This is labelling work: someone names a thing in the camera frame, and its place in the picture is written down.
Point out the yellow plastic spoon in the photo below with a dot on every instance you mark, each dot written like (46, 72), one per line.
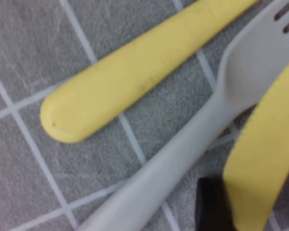
(139, 72)

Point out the yellow plastic knife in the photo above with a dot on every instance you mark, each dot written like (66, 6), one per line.
(262, 156)

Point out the grey plastic fork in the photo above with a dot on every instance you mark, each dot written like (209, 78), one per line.
(183, 154)

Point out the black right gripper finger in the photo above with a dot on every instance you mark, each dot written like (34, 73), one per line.
(212, 207)

